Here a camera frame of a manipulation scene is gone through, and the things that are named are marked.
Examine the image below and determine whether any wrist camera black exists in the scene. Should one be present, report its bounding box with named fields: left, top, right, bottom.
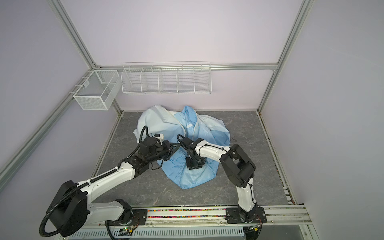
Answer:
left=139, top=137, right=163, bottom=155
left=181, top=138, right=197, bottom=152

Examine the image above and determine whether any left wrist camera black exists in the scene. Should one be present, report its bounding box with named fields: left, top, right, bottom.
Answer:
left=139, top=137, right=163, bottom=155

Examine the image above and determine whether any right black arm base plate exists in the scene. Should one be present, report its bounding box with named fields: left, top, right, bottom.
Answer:
left=226, top=206, right=267, bottom=224

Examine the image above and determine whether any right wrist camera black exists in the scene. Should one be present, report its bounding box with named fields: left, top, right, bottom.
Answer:
left=181, top=138, right=197, bottom=152

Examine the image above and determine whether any aluminium front rail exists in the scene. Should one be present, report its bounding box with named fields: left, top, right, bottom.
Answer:
left=58, top=204, right=313, bottom=230

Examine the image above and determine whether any small white mesh basket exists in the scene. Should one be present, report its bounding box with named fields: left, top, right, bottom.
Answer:
left=74, top=70, right=121, bottom=111

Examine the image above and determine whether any long white wire basket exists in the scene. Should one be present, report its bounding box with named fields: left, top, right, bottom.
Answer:
left=121, top=62, right=212, bottom=95

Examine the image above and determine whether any light blue jacket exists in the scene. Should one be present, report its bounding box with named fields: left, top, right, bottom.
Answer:
left=134, top=105, right=231, bottom=189

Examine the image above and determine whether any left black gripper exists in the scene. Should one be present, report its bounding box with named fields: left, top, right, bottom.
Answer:
left=147, top=140, right=181, bottom=164

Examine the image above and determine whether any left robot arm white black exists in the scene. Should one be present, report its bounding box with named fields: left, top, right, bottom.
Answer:
left=39, top=126, right=181, bottom=238

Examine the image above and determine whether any white slotted cable duct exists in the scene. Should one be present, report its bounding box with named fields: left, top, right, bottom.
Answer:
left=68, top=226, right=245, bottom=240

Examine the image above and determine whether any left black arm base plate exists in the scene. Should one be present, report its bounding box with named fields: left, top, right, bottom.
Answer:
left=108, top=209, right=148, bottom=226

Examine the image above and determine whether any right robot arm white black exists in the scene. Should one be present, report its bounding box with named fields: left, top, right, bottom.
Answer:
left=177, top=135, right=258, bottom=223

